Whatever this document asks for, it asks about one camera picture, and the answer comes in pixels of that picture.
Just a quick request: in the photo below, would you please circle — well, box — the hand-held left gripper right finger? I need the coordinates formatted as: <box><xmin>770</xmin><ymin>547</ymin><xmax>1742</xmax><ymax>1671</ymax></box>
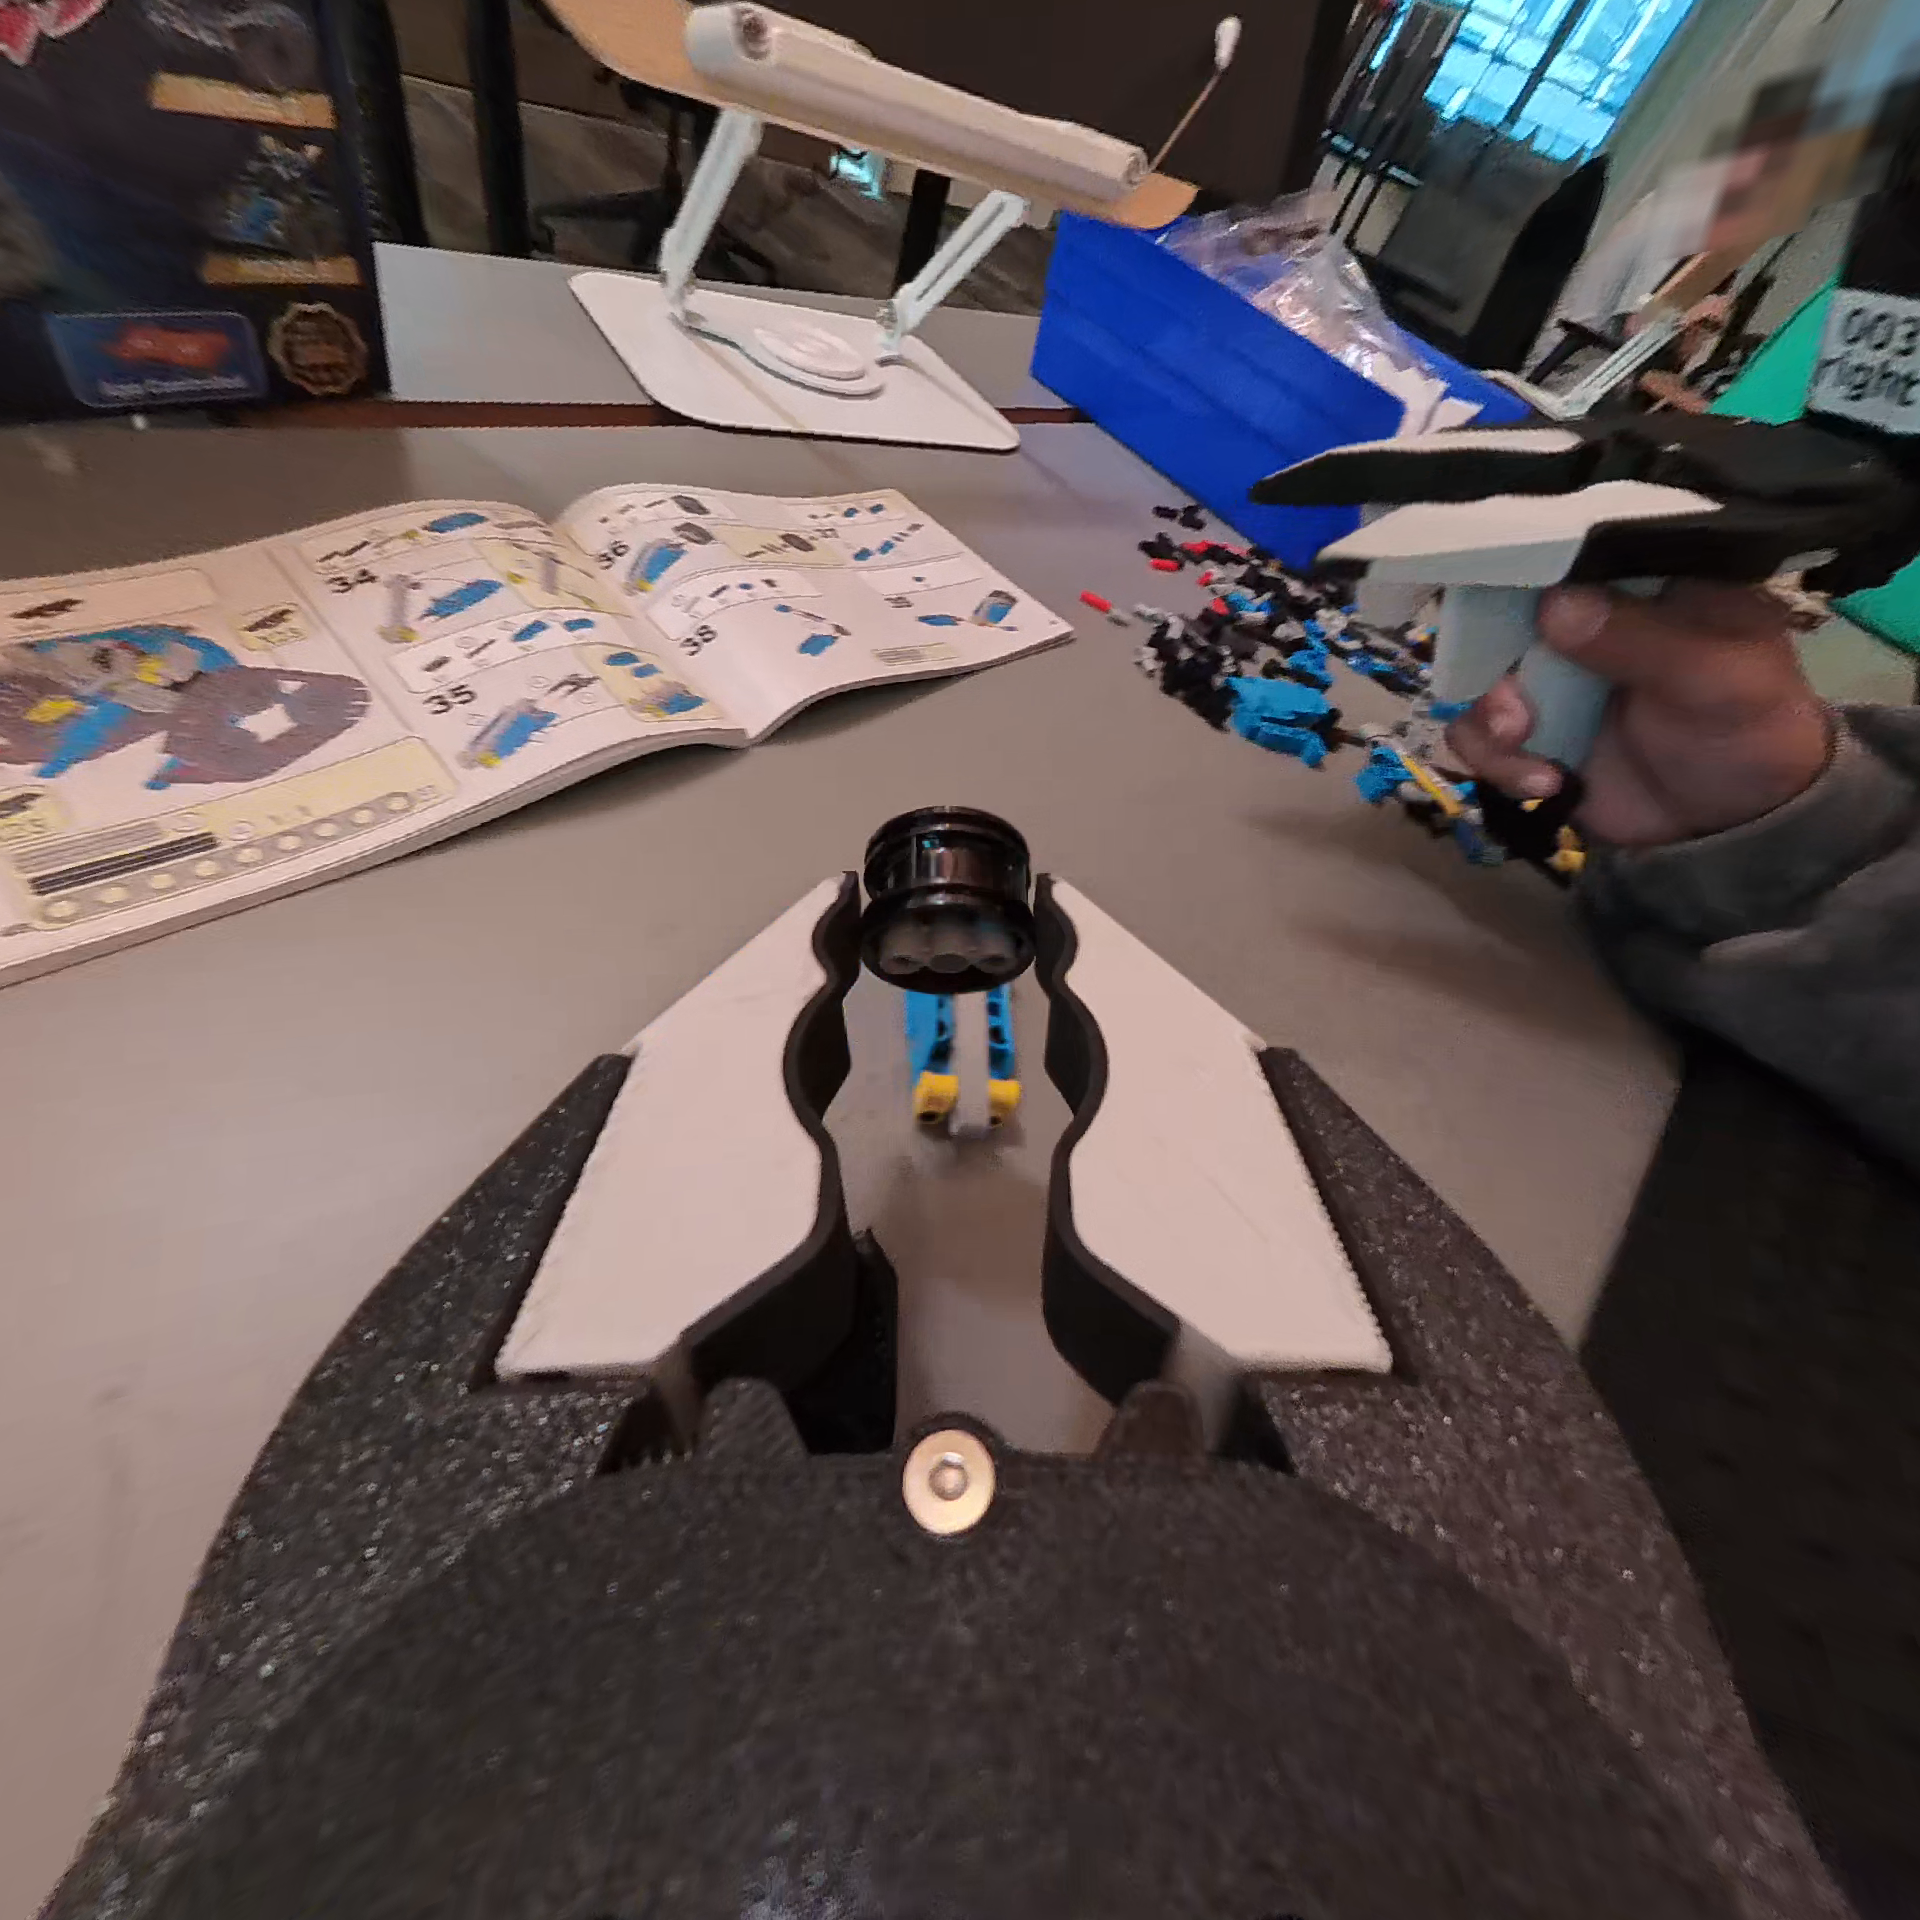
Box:
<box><xmin>1036</xmin><ymin>872</ymin><xmax>1394</xmax><ymax>1382</ymax></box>

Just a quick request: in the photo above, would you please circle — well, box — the grey desk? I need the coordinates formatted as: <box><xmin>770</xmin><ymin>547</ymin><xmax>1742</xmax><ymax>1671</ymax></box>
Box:
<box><xmin>0</xmin><ymin>239</ymin><xmax>1683</xmax><ymax>1907</ymax></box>

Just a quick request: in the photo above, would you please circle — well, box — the pile of small bricks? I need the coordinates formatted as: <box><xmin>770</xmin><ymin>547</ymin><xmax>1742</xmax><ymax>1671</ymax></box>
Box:
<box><xmin>1079</xmin><ymin>502</ymin><xmax>1594</xmax><ymax>887</ymax></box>

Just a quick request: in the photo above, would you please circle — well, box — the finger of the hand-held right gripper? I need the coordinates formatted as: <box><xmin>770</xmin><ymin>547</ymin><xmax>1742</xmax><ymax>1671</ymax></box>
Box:
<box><xmin>1318</xmin><ymin>479</ymin><xmax>1731</xmax><ymax>590</ymax></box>
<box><xmin>1248</xmin><ymin>423</ymin><xmax>1595</xmax><ymax>511</ymax></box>

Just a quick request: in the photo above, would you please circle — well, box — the blue plastic bin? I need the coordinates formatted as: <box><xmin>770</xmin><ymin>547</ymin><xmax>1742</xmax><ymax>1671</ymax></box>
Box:
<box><xmin>1032</xmin><ymin>210</ymin><xmax>1532</xmax><ymax>570</ymax></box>

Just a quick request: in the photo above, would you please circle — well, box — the instruction booklet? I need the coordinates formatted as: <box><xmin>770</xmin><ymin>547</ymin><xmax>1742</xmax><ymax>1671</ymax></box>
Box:
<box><xmin>0</xmin><ymin>483</ymin><xmax>1078</xmax><ymax>984</ymax></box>

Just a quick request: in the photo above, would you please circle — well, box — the blue grey brick assembly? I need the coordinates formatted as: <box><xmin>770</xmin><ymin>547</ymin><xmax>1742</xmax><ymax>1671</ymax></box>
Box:
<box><xmin>900</xmin><ymin>983</ymin><xmax>1024</xmax><ymax>1133</ymax></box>

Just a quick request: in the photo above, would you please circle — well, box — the black board panel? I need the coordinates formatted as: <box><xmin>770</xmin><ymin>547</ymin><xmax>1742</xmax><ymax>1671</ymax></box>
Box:
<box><xmin>465</xmin><ymin>0</ymin><xmax>1328</xmax><ymax>301</ymax></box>

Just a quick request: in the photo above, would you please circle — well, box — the black toy wheel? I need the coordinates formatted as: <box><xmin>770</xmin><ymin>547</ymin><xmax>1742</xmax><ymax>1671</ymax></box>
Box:
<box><xmin>857</xmin><ymin>807</ymin><xmax>1038</xmax><ymax>991</ymax></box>

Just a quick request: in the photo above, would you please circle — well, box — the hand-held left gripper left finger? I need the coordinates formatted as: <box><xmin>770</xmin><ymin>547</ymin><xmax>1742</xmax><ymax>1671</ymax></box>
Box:
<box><xmin>497</xmin><ymin>872</ymin><xmax>864</xmax><ymax>1382</ymax></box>

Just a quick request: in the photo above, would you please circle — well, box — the person's right hand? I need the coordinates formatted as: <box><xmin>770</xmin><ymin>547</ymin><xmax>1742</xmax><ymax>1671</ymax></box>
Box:
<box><xmin>1443</xmin><ymin>582</ymin><xmax>1843</xmax><ymax>853</ymax></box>

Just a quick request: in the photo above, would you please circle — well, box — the plastic bag in bin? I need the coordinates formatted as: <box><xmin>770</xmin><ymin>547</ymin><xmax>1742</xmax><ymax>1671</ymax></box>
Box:
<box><xmin>1161</xmin><ymin>202</ymin><xmax>1450</xmax><ymax>437</ymax></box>

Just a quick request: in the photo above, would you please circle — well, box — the black office chair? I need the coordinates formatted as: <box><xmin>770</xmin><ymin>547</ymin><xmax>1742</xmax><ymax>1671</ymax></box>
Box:
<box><xmin>1358</xmin><ymin>151</ymin><xmax>1615</xmax><ymax>376</ymax></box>

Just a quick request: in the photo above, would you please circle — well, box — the dark blue robot kit box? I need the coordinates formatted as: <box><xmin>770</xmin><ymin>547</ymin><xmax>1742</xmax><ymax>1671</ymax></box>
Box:
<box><xmin>0</xmin><ymin>0</ymin><xmax>394</xmax><ymax>423</ymax></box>

